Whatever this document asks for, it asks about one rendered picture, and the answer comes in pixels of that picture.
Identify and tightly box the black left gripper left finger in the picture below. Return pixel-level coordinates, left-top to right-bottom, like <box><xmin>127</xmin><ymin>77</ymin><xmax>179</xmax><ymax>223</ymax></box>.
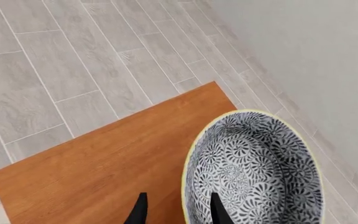
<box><xmin>124</xmin><ymin>192</ymin><xmax>149</xmax><ymax>224</ymax></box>

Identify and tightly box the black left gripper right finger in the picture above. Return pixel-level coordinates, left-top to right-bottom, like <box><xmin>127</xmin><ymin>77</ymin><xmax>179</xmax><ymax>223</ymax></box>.
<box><xmin>210</xmin><ymin>192</ymin><xmax>236</xmax><ymax>224</ymax></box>

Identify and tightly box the wooden cabinet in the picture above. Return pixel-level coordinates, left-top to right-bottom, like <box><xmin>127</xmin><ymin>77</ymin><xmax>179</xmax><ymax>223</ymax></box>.
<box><xmin>0</xmin><ymin>80</ymin><xmax>239</xmax><ymax>224</ymax></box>

